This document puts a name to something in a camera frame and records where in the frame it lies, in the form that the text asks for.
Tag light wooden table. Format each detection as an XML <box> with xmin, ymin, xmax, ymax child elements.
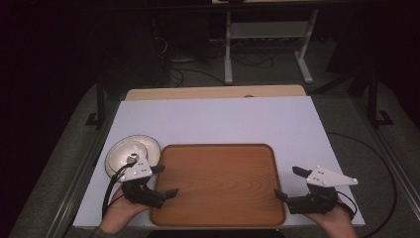
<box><xmin>125</xmin><ymin>84</ymin><xmax>307</xmax><ymax>102</ymax></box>

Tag person's right hand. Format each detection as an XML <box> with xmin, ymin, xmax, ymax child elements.
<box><xmin>303</xmin><ymin>197</ymin><xmax>360</xmax><ymax>238</ymax></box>

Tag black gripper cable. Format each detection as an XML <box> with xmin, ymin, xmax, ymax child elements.
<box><xmin>326</xmin><ymin>132</ymin><xmax>398</xmax><ymax>238</ymax></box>
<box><xmin>101</xmin><ymin>153</ymin><xmax>139</xmax><ymax>220</ymax></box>

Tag black metal stand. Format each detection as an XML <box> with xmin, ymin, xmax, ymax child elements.
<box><xmin>366</xmin><ymin>65</ymin><xmax>394</xmax><ymax>129</ymax></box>
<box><xmin>84</xmin><ymin>73</ymin><xmax>107</xmax><ymax>129</ymax></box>

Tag aluminium rail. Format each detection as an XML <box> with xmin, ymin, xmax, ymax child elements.
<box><xmin>52</xmin><ymin>98</ymin><xmax>122</xmax><ymax>238</ymax></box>
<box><xmin>351</xmin><ymin>97</ymin><xmax>420</xmax><ymax>214</ymax></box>

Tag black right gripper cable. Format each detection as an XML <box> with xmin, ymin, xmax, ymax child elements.
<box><xmin>326</xmin><ymin>132</ymin><xmax>398</xmax><ymax>238</ymax></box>

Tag black floor cables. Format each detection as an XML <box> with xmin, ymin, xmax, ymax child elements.
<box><xmin>166</xmin><ymin>65</ymin><xmax>226</xmax><ymax>87</ymax></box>

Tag white metal desk frame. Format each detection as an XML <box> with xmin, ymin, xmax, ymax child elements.
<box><xmin>223</xmin><ymin>9</ymin><xmax>320</xmax><ymax>85</ymax></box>

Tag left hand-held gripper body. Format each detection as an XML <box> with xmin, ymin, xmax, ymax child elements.
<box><xmin>118</xmin><ymin>158</ymin><xmax>166</xmax><ymax>209</ymax></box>

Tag white table board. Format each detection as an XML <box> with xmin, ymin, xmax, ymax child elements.
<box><xmin>72</xmin><ymin>95</ymin><xmax>367</xmax><ymax>230</ymax></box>

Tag brown wooden tray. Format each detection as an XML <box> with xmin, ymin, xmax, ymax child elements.
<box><xmin>150</xmin><ymin>143</ymin><xmax>287</xmax><ymax>228</ymax></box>

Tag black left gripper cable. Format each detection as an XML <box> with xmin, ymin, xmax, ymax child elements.
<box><xmin>101</xmin><ymin>153</ymin><xmax>139</xmax><ymax>220</ymax></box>

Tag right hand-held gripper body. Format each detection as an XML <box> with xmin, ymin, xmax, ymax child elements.
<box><xmin>286</xmin><ymin>166</ymin><xmax>359</xmax><ymax>215</ymax></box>

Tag person's left hand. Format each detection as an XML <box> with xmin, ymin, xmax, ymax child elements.
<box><xmin>98</xmin><ymin>186</ymin><xmax>151</xmax><ymax>236</ymax></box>

